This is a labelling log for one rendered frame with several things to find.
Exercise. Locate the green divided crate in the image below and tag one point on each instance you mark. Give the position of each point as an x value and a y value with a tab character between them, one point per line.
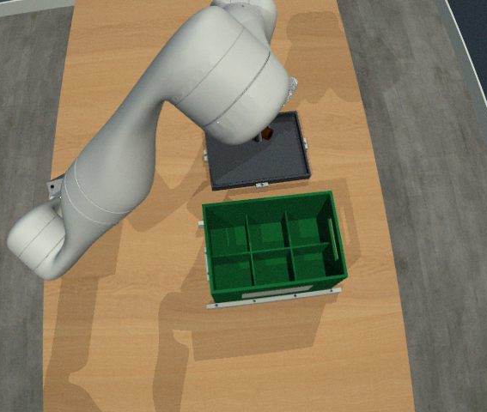
247	236

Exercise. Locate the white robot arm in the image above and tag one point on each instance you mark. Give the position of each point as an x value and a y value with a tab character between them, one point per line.
214	71

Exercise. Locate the brown bottle with green label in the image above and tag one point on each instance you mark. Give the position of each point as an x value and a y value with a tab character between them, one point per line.
267	133

